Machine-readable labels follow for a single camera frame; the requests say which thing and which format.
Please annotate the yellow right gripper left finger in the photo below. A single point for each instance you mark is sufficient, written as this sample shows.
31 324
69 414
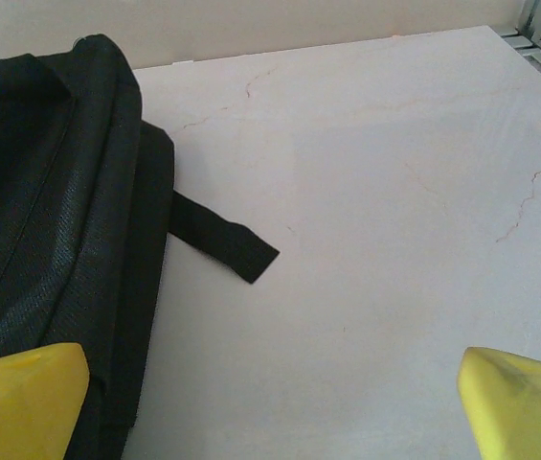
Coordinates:
21 407

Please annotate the black backpack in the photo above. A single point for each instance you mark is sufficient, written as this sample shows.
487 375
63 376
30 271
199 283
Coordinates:
35 191

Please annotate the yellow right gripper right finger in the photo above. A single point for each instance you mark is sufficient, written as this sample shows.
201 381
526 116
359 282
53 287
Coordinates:
528 412

